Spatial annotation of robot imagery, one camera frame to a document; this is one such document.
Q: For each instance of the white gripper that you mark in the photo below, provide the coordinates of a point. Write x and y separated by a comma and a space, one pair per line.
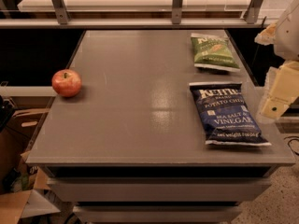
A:
289, 36

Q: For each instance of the blue Kettle chip bag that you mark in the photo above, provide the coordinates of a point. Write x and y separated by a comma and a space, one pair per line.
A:
225, 116

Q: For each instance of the green chip bag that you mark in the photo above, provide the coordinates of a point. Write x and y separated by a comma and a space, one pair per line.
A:
212, 52

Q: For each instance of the red apple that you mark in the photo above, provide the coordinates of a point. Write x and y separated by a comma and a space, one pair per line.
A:
66, 83

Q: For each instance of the grey drawer cabinet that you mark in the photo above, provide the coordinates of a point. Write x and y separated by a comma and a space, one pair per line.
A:
130, 148

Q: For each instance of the brown cardboard box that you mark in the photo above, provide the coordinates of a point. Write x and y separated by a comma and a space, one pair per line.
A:
24, 192

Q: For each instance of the metal shelf frame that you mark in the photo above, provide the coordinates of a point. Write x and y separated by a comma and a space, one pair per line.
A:
140, 14

